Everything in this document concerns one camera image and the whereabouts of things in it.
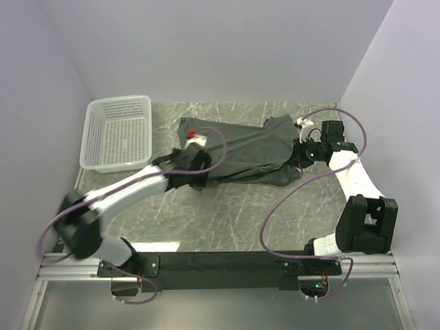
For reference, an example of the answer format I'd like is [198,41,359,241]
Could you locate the dark grey t shirt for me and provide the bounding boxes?
[177,115,302,187]

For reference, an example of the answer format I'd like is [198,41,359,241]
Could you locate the white perforated plastic basket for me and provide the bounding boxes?
[79,95,152,173]

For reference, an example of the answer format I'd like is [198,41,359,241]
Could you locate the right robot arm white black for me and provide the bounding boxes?
[291,118,398,274]

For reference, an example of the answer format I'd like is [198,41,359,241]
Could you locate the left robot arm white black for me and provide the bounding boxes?
[54,144,212,276]

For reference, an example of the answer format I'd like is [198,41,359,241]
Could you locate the black base crossbar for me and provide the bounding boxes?
[96,250,343,296]

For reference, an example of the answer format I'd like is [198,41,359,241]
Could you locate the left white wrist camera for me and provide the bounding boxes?
[184,130,207,149]

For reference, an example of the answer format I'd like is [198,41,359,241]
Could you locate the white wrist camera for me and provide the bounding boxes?
[295,118,315,143]
[184,130,207,149]

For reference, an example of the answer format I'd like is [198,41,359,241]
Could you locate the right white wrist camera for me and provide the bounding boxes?
[295,118,315,143]

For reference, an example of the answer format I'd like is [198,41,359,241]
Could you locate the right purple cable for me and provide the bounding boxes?
[261,107,368,303]

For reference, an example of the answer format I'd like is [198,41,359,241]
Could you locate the aluminium frame rail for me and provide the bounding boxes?
[20,168,104,330]

